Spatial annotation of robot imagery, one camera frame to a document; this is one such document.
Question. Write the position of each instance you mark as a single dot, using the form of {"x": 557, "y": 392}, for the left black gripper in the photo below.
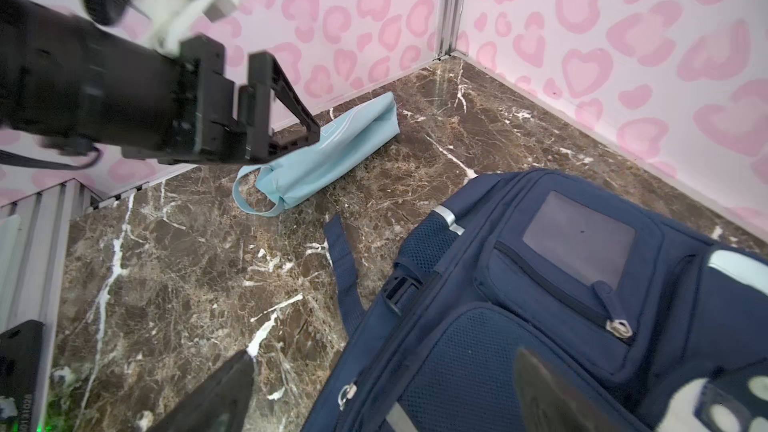
{"x": 128, "y": 74}

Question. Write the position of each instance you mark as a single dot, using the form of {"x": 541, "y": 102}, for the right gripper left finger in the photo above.
{"x": 220, "y": 403}

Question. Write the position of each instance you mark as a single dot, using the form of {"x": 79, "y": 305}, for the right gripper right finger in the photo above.
{"x": 550, "y": 403}

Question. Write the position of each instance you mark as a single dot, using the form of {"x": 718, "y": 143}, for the light teal pencil pouch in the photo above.
{"x": 344, "y": 143}

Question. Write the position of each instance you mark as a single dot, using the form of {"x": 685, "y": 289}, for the navy blue student backpack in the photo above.
{"x": 663, "y": 327}

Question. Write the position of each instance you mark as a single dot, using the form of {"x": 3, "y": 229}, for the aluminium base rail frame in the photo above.
{"x": 34, "y": 237}

